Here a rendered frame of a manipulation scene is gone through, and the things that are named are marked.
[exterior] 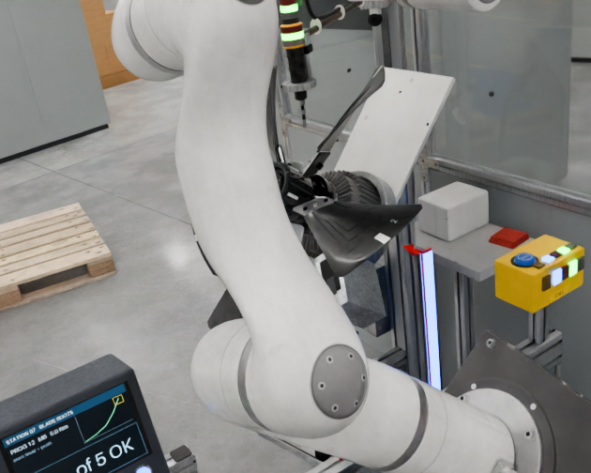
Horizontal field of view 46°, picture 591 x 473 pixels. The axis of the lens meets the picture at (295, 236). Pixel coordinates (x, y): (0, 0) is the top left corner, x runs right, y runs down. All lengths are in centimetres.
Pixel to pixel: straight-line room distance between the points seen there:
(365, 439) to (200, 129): 38
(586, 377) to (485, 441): 130
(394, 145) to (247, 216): 110
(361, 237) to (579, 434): 60
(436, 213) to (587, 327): 52
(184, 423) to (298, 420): 223
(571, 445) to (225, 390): 44
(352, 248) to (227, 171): 69
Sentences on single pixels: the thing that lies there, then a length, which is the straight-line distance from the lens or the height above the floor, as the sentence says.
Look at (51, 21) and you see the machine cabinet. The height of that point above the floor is 113.
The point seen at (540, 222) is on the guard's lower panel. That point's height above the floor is 89.
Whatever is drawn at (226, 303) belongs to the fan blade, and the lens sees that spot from 158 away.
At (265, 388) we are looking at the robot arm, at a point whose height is 137.
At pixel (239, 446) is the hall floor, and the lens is 273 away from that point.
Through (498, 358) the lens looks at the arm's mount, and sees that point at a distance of 105.
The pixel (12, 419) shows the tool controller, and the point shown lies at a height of 125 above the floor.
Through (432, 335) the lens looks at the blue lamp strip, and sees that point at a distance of 137.
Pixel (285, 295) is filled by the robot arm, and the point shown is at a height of 144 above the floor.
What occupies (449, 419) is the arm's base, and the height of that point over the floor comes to 121.
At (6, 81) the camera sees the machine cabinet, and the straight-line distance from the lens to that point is 699.
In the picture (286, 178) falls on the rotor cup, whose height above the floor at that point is 125.
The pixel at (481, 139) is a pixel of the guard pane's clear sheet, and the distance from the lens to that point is 214.
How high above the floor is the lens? 178
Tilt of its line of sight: 25 degrees down
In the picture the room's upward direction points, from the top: 9 degrees counter-clockwise
